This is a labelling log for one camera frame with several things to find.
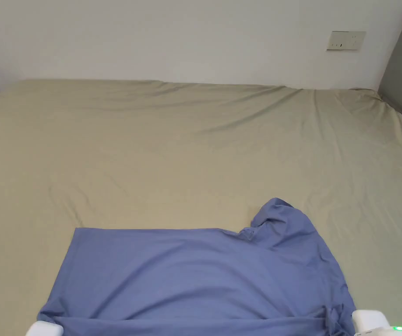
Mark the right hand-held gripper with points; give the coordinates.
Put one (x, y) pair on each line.
(372, 320)

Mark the blue shirt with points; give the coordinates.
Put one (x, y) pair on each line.
(194, 280)

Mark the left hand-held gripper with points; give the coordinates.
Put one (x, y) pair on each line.
(45, 329)

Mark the bed with beige sheet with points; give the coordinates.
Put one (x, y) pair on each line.
(173, 147)

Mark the white wall socket plate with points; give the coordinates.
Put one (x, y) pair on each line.
(345, 41)

